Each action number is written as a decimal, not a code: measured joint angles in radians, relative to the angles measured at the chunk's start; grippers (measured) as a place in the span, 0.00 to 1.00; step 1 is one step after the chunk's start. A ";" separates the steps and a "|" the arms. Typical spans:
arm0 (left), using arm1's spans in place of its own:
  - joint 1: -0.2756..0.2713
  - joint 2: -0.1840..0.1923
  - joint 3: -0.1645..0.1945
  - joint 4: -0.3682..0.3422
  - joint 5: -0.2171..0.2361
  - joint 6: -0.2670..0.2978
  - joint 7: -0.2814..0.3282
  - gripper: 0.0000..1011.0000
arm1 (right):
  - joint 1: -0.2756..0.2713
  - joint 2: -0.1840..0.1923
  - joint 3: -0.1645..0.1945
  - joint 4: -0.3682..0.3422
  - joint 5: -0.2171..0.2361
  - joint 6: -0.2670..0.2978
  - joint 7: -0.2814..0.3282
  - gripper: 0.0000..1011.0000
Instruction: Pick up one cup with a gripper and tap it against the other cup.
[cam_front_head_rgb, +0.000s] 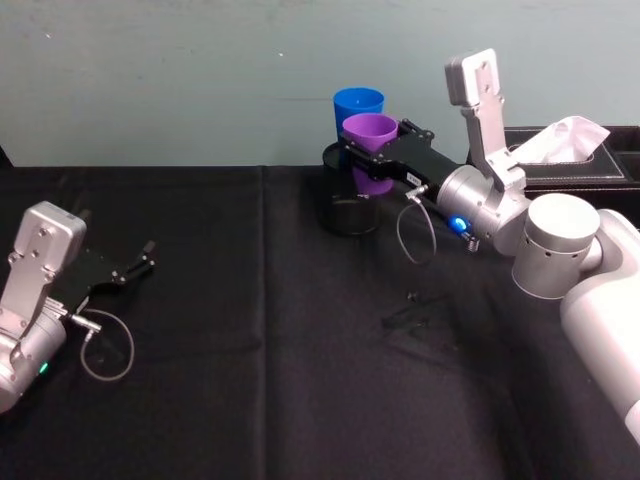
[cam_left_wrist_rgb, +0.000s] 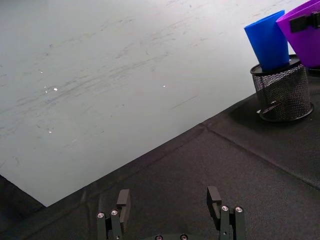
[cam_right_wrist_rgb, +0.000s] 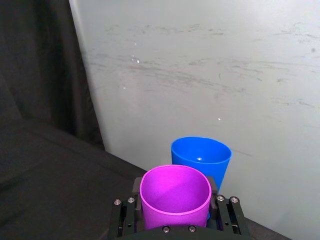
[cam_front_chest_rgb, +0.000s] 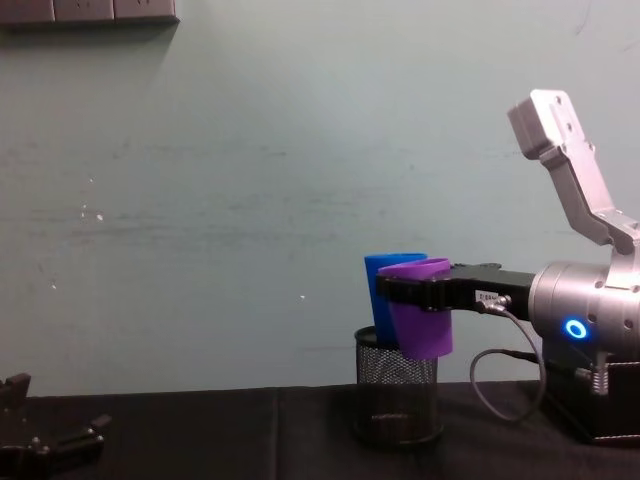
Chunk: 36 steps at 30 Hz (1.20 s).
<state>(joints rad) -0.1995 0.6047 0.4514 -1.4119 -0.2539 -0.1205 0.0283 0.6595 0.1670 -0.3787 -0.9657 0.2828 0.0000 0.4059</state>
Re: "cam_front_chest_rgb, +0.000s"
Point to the black table cloth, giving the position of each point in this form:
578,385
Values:
225,435

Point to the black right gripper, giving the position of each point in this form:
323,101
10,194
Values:
505,290

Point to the grey wall outlet plate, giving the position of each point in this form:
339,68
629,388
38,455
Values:
145,8
25,10
84,9

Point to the blue plastic cup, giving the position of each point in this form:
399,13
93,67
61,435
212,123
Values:
381,310

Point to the black box with stitched edge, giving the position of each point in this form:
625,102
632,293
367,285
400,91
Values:
615,410

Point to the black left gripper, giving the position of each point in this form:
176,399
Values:
30,462

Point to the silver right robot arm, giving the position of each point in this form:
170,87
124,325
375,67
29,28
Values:
570,300

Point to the black mesh pen holder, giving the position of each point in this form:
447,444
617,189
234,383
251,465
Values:
395,395

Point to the purple plastic cup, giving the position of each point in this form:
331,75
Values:
425,335

